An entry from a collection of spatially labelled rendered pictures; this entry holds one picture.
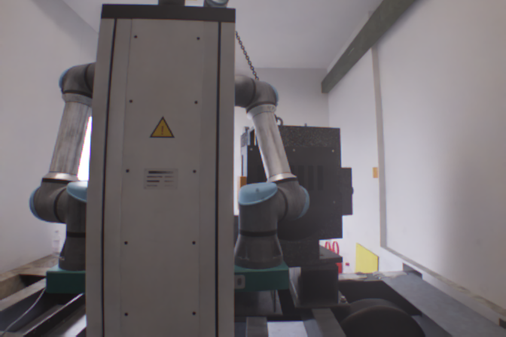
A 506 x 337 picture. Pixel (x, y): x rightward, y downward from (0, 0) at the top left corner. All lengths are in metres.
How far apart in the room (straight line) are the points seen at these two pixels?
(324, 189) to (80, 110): 1.07
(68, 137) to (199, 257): 0.58
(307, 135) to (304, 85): 2.59
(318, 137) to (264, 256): 0.87
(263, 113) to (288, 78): 3.05
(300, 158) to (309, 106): 2.68
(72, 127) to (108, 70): 0.33
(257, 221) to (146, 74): 0.48
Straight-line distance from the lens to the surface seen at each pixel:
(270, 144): 0.93
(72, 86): 1.04
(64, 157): 0.99
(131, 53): 0.74
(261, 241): 0.79
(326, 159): 1.36
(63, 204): 0.90
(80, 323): 1.57
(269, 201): 0.78
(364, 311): 1.73
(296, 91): 3.97
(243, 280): 0.79
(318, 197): 1.34
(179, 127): 0.66
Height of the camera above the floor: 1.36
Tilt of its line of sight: 6 degrees up
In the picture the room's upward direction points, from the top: straight up
